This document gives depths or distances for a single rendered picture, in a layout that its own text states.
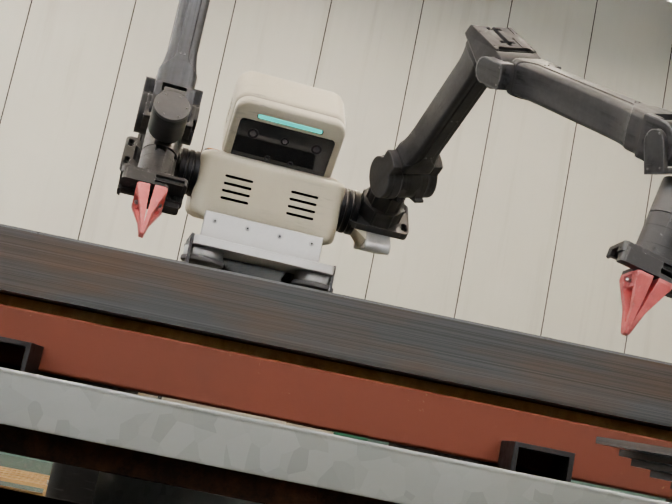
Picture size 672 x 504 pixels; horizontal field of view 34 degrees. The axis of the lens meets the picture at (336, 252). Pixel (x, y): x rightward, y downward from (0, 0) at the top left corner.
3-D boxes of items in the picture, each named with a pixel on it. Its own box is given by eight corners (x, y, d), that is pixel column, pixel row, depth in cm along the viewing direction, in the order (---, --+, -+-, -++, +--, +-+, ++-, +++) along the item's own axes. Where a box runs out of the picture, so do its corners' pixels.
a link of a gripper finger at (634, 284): (670, 349, 132) (699, 278, 133) (616, 324, 132) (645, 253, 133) (649, 352, 138) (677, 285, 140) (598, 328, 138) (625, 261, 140)
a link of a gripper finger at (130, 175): (159, 226, 164) (170, 177, 170) (111, 215, 163) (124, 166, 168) (153, 251, 170) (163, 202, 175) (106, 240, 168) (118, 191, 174)
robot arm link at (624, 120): (531, 88, 175) (472, 85, 170) (539, 51, 173) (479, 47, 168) (720, 173, 139) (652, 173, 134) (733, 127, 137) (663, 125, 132)
